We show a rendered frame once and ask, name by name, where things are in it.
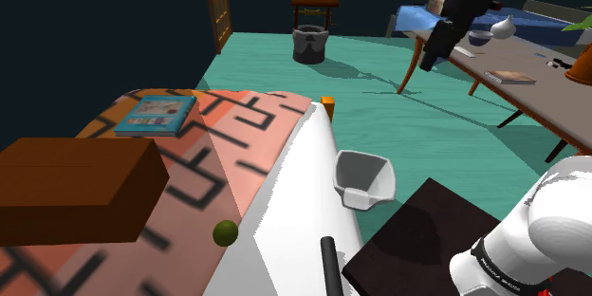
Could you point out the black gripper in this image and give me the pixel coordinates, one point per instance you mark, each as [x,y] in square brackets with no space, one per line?
[467,1]

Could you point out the green ball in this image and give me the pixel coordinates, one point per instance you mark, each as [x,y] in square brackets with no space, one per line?
[225,233]

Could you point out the bed with patterned pink cover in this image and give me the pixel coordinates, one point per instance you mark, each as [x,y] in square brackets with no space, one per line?
[222,151]

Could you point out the wooden well with grey base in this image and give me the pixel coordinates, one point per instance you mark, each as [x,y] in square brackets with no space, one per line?
[310,40]

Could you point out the grey table with wooden legs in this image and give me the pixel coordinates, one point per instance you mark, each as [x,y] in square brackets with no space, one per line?
[545,96]

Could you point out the wooden lattice door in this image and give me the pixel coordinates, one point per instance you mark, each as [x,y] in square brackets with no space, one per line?
[218,3]

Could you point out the black rod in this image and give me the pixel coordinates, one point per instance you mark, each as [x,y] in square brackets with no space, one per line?
[331,267]

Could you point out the white bowl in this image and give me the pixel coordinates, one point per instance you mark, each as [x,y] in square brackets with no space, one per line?
[365,179]

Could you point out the blue book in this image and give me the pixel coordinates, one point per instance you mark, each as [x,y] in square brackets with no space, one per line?
[157,114]

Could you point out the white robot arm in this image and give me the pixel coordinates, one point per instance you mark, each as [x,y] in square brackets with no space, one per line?
[557,221]

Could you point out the brown box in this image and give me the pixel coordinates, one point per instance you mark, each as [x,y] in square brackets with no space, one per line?
[69,184]

